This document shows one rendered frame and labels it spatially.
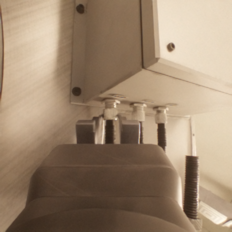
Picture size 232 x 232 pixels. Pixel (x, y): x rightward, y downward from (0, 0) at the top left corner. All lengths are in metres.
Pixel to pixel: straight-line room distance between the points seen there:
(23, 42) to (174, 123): 0.23
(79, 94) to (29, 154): 0.08
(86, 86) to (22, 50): 0.07
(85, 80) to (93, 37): 0.05
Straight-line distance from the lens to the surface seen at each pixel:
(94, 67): 0.17
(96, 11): 0.21
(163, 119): 0.20
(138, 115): 0.18
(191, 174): 0.27
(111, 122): 0.16
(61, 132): 0.18
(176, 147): 0.28
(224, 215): 5.06
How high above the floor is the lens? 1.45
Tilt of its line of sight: 28 degrees up
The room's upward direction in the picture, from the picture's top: 46 degrees clockwise
